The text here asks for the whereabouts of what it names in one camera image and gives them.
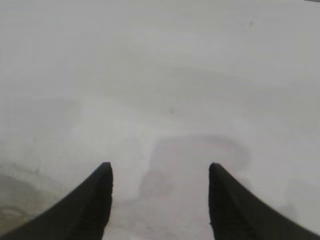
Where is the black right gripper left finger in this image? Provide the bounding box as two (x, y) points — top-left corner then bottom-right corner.
(0, 161), (114, 240)

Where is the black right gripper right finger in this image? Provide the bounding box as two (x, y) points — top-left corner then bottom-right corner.
(208, 162), (320, 240)

